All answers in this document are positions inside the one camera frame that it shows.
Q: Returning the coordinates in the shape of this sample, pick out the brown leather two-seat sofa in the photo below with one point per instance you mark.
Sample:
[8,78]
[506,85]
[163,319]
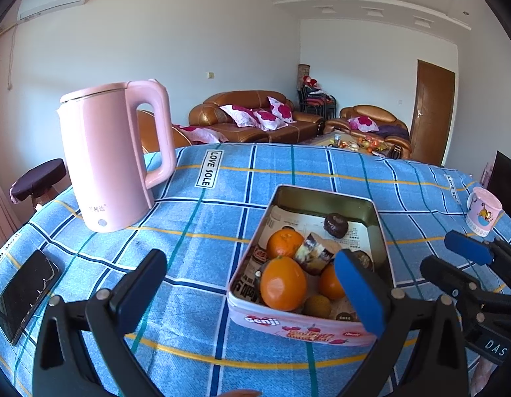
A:
[371,111]

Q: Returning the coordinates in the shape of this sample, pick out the black smartphone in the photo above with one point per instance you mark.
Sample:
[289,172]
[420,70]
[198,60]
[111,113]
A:
[24,293]

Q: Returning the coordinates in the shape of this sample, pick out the brown kiwi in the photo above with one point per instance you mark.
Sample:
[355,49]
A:
[316,307]

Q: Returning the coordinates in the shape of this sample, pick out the blue checked tablecloth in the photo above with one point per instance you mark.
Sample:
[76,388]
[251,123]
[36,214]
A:
[222,215]

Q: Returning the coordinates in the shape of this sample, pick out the stool with purple cover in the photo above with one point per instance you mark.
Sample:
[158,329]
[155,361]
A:
[36,178]

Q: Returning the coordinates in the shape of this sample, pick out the tall patterned floor vase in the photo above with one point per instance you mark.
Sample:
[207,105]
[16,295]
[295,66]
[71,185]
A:
[304,72]

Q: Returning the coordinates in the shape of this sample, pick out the plate of assorted fruit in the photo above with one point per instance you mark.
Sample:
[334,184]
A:
[371,144]

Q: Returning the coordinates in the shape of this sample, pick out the pink tin box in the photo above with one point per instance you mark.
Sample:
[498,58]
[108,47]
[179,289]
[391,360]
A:
[297,331]

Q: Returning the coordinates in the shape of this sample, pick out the brown leather three-seat sofa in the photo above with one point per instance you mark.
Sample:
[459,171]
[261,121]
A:
[239,99]

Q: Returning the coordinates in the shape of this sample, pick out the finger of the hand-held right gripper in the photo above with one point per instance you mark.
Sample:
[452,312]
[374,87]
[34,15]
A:
[445,275]
[466,248]

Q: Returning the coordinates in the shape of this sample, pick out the coffee table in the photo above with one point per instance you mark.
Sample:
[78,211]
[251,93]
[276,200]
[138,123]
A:
[321,140]

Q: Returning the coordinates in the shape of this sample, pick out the dark brown round fruit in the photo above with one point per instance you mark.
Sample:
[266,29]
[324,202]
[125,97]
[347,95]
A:
[365,259]
[335,224]

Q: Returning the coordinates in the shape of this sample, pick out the small orange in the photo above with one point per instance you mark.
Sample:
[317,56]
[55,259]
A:
[330,283]
[284,243]

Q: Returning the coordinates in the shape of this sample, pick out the person's right forearm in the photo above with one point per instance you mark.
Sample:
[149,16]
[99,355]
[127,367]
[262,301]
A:
[487,376]

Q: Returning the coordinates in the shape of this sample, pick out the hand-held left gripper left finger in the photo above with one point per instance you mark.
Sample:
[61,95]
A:
[140,293]

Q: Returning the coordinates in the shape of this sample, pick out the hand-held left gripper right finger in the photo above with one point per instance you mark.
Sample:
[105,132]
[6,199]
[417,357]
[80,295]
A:
[358,293]

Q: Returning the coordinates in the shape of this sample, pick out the black television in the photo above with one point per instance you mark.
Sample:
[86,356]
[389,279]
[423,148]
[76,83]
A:
[505,173]

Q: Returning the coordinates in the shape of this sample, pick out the small cupcake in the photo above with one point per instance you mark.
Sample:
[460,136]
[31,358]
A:
[315,252]

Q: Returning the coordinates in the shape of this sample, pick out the pink cartoon cup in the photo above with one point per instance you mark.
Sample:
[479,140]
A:
[482,211]

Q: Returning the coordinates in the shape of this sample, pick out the white magenta flower pillow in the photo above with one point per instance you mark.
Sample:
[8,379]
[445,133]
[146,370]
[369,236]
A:
[363,123]
[282,109]
[237,115]
[268,118]

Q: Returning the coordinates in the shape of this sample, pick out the large orange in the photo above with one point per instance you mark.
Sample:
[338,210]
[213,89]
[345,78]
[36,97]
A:
[282,283]

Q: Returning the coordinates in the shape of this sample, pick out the red plush toy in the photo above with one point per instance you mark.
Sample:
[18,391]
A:
[309,80]

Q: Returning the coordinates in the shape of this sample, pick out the printed paper leaflet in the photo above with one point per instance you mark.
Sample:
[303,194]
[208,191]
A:
[309,221]

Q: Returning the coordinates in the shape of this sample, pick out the stack of dark chairs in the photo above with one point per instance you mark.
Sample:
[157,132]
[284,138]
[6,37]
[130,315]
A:
[317,101]

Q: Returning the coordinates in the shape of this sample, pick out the pink electric kettle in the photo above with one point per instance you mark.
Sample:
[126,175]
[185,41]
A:
[102,161]

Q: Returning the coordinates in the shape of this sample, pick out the orange leather armchair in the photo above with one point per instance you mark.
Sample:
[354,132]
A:
[183,136]

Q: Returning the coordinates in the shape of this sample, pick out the purple blanket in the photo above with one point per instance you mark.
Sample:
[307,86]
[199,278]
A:
[394,129]

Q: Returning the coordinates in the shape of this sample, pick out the brown wooden door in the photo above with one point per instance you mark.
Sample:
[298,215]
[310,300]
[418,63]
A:
[431,111]

